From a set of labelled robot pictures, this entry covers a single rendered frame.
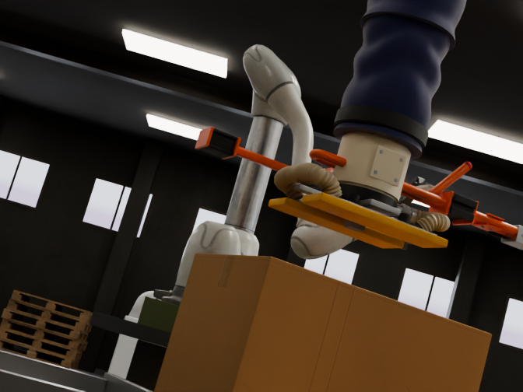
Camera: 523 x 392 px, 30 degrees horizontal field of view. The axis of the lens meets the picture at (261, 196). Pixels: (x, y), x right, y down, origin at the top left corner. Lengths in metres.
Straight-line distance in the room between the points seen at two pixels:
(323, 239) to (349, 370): 0.72
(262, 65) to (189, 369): 1.15
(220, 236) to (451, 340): 0.88
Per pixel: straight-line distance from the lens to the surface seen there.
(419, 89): 2.32
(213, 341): 2.11
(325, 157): 2.26
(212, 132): 2.42
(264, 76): 2.99
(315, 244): 2.74
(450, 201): 2.41
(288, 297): 2.01
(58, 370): 2.40
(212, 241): 2.84
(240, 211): 3.07
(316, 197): 2.14
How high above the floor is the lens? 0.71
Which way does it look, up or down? 10 degrees up
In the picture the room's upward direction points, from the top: 16 degrees clockwise
